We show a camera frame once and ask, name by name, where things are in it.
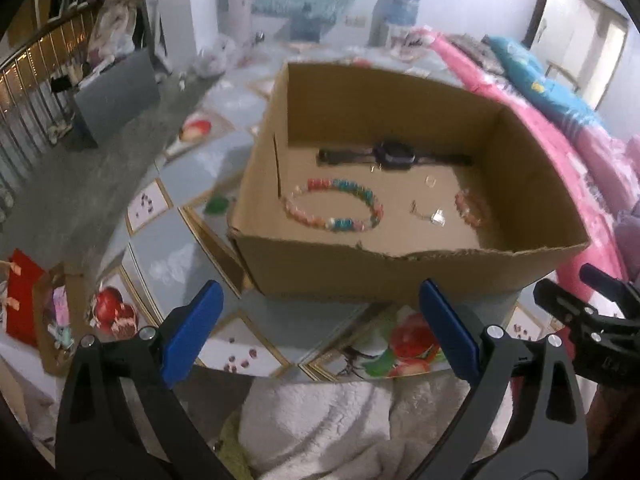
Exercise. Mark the metal stair railing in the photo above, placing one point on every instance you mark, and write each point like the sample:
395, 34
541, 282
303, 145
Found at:
25, 100

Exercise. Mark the teal patterned pillow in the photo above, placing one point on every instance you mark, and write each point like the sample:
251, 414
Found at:
530, 75

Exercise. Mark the brown cardboard box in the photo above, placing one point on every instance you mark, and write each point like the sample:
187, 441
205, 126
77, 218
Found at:
310, 270

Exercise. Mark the grey lace pillow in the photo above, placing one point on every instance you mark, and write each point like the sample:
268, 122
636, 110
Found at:
470, 47

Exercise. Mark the grey box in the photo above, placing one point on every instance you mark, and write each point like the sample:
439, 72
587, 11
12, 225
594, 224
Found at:
115, 95

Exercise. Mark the purple cloth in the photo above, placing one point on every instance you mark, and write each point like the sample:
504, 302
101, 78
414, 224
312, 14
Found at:
630, 225

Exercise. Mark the small open cardboard box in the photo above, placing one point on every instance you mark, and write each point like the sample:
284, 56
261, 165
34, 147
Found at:
42, 325

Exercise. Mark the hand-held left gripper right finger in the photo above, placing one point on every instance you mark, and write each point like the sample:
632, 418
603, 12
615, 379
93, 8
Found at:
450, 330

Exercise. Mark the white crumpled bag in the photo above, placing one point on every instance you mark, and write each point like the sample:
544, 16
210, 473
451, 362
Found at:
215, 55

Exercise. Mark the pink quilt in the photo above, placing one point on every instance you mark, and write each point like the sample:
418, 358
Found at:
600, 160

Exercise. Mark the pale pink cylinder container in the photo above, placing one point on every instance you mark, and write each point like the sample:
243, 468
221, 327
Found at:
237, 5

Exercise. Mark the yellow-green fleece cloth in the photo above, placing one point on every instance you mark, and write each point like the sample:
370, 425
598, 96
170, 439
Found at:
232, 450

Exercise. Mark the red gift bag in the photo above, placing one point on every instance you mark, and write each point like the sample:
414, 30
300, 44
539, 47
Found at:
20, 300

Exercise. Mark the white patterned cloth bundle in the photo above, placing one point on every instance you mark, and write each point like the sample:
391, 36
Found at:
112, 25

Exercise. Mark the wall socket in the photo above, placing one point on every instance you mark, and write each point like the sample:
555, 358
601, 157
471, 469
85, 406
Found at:
356, 21

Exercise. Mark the white door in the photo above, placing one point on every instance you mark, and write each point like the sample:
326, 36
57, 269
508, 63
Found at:
565, 10

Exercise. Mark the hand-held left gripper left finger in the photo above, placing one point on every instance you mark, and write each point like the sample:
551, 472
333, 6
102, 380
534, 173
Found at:
192, 330

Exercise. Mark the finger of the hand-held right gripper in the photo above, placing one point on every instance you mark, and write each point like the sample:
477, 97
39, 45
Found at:
605, 280
560, 302

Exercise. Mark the pink floral blanket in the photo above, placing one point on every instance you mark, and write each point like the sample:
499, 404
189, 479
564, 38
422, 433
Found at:
540, 125

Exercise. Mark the wooden chair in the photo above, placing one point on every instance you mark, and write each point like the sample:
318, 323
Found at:
565, 74

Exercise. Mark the white fleece garment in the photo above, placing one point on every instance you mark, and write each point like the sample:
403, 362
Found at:
350, 425

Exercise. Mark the blue water jug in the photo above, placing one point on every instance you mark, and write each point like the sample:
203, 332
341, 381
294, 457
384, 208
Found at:
397, 15

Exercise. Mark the black wristwatch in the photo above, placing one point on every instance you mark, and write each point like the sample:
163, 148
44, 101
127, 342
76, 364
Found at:
395, 152

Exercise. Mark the dark blue jar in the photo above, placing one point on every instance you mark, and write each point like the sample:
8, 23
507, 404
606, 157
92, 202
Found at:
305, 25

